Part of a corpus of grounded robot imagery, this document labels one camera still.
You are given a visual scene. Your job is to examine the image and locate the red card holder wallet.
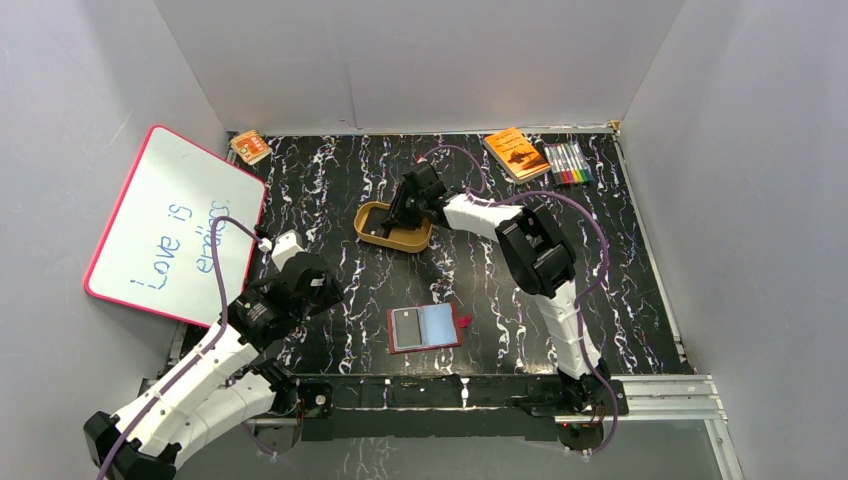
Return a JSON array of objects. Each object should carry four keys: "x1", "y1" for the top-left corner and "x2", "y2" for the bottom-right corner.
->
[{"x1": 387, "y1": 302, "x2": 473, "y2": 355}]

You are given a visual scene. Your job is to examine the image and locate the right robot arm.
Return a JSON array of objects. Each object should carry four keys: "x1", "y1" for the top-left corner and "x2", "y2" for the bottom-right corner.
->
[{"x1": 357, "y1": 161, "x2": 611, "y2": 414}]

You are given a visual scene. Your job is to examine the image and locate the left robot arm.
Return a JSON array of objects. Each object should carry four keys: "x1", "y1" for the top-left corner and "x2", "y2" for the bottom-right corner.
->
[{"x1": 83, "y1": 231, "x2": 343, "y2": 479}]

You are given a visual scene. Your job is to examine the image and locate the black cards stack in tray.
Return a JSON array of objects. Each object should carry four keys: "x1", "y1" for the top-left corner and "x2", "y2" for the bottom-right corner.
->
[{"x1": 362, "y1": 208, "x2": 389, "y2": 238}]

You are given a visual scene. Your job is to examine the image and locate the small orange card box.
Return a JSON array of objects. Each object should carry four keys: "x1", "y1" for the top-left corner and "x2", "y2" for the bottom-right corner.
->
[{"x1": 230, "y1": 130, "x2": 272, "y2": 165}]

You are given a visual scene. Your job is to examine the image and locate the tan oval tray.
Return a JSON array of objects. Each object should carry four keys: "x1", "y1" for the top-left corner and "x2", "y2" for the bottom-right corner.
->
[{"x1": 354, "y1": 201, "x2": 432, "y2": 253}]

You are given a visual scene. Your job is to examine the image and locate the orange book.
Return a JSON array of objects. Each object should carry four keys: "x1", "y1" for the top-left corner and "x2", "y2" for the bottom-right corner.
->
[{"x1": 483, "y1": 127, "x2": 550, "y2": 184}]

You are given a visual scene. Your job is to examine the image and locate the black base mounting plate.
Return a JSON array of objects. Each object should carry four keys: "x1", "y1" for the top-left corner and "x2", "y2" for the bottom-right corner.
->
[{"x1": 235, "y1": 372, "x2": 627, "y2": 444}]

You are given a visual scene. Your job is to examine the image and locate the coloured marker pen pack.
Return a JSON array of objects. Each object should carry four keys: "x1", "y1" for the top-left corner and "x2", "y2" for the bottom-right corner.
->
[{"x1": 543, "y1": 141, "x2": 594, "y2": 186}]

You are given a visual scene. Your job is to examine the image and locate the pink framed whiteboard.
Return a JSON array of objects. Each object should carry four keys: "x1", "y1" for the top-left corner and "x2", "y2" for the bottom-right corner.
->
[{"x1": 84, "y1": 125, "x2": 267, "y2": 326}]

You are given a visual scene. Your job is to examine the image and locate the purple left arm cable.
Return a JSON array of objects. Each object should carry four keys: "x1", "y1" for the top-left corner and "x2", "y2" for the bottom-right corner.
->
[{"x1": 95, "y1": 215, "x2": 274, "y2": 480}]

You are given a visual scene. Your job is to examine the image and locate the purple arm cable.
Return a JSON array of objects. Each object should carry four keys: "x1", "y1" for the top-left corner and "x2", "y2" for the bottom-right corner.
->
[
  {"x1": 95, "y1": 215, "x2": 274, "y2": 480},
  {"x1": 417, "y1": 144, "x2": 621, "y2": 457}
]

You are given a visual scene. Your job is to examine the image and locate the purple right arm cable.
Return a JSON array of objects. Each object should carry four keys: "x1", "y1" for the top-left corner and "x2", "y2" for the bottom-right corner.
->
[{"x1": 417, "y1": 144, "x2": 621, "y2": 457}]

